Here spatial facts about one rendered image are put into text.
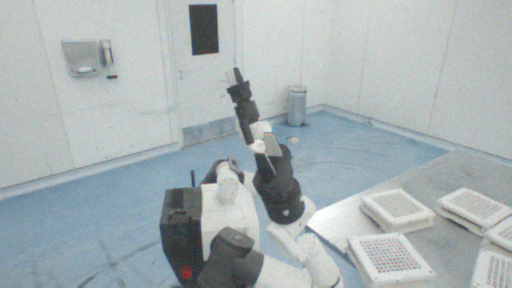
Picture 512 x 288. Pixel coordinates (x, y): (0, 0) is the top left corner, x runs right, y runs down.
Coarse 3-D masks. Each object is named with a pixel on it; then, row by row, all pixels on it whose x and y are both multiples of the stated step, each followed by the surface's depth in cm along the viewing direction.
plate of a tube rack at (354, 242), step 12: (348, 240) 137; (360, 252) 130; (360, 264) 126; (372, 264) 124; (420, 264) 124; (372, 276) 119; (384, 276) 119; (396, 276) 119; (408, 276) 119; (420, 276) 119; (432, 276) 120
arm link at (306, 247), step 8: (272, 224) 75; (272, 232) 74; (280, 232) 73; (272, 240) 78; (280, 240) 74; (288, 240) 74; (296, 240) 83; (304, 240) 82; (312, 240) 81; (280, 248) 78; (288, 248) 74; (296, 248) 75; (304, 248) 80; (312, 248) 78; (320, 248) 80; (288, 256) 77; (296, 256) 75; (304, 256) 77; (312, 256) 78
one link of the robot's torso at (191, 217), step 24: (168, 192) 111; (192, 192) 111; (216, 192) 111; (240, 192) 111; (168, 216) 99; (192, 216) 92; (216, 216) 99; (240, 216) 99; (168, 240) 98; (192, 240) 95; (192, 264) 103
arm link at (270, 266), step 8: (264, 264) 86; (272, 264) 87; (280, 264) 88; (264, 272) 85; (272, 272) 86; (280, 272) 86; (288, 272) 87; (296, 272) 88; (304, 272) 90; (264, 280) 85; (272, 280) 85; (280, 280) 85; (288, 280) 86; (296, 280) 86; (304, 280) 87
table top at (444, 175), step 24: (432, 168) 211; (456, 168) 211; (480, 168) 211; (504, 168) 211; (360, 192) 184; (408, 192) 184; (432, 192) 184; (480, 192) 184; (504, 192) 184; (336, 216) 164; (360, 216) 164; (336, 240) 147; (408, 240) 147; (432, 240) 147; (456, 240) 147; (480, 240) 147; (432, 264) 134; (456, 264) 134
